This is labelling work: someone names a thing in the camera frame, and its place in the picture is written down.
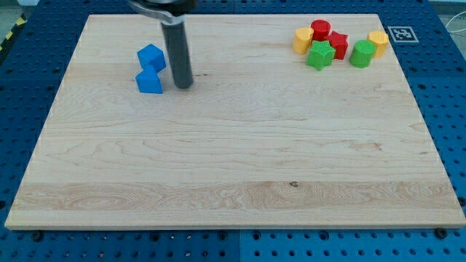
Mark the yellow heart block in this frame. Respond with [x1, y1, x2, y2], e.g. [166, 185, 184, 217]
[292, 27, 314, 55]

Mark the blue triangle block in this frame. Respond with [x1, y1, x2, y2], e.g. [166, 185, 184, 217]
[135, 66, 163, 94]

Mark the green star block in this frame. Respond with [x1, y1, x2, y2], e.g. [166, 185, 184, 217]
[307, 41, 336, 71]

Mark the red star block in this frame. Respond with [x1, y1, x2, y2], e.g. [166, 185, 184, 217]
[324, 31, 348, 60]

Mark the white cable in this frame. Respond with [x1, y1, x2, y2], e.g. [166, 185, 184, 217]
[444, 9, 466, 34]

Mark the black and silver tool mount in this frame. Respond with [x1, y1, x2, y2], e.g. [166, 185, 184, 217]
[127, 0, 197, 25]

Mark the blue cube block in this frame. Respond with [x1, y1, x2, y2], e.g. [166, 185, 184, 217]
[137, 44, 167, 72]

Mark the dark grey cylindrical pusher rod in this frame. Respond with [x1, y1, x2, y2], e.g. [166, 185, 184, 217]
[162, 15, 194, 89]

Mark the black white fiducial marker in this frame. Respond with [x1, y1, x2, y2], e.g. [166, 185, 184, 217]
[387, 25, 419, 43]

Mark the yellow hexagon block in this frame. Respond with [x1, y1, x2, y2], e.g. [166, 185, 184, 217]
[367, 31, 389, 57]

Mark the green cylinder block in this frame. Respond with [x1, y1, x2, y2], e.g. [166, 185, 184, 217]
[349, 40, 376, 68]

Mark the wooden board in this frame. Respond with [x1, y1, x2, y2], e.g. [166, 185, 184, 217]
[5, 15, 465, 230]

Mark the yellow black hazard tape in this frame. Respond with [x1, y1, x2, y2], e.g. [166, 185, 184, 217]
[1, 13, 28, 53]

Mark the red cylinder block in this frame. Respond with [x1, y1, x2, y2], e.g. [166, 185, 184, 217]
[310, 20, 331, 41]

